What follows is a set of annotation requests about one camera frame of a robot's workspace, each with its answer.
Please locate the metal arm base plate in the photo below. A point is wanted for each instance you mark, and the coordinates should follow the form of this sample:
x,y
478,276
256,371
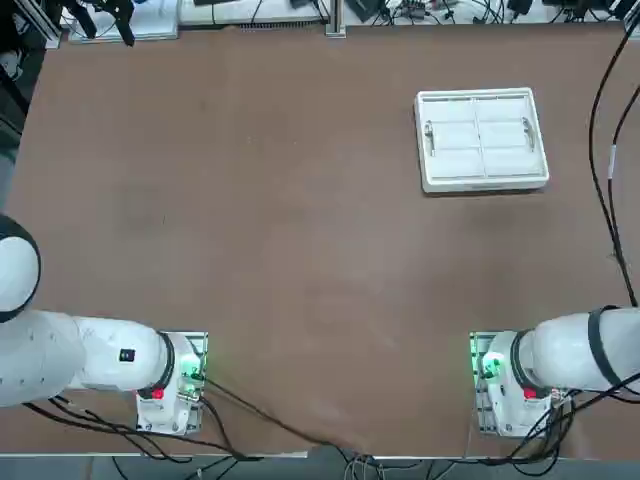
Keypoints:
x,y
200,339
476,420

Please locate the white folding storage box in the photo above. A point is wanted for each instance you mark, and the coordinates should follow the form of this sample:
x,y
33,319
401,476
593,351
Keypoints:
x,y
480,145

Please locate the aluminium profile post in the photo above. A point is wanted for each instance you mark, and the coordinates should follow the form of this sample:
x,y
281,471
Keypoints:
x,y
336,20

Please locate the red black power strip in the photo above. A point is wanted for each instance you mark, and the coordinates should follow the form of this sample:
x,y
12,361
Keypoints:
x,y
417,6

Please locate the aluminium frame rail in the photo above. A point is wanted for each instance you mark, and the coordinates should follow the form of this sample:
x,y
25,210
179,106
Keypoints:
x,y
632,20
42,22

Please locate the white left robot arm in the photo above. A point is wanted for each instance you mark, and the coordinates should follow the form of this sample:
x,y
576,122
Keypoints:
x,y
100,360

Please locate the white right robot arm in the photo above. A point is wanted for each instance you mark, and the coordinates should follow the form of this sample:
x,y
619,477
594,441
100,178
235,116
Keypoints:
x,y
565,350

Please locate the black power adapter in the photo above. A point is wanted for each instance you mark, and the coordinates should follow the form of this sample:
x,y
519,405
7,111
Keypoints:
x,y
520,5

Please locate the white framed plate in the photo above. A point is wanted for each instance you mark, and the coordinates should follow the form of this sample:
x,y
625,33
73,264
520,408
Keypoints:
x,y
155,27

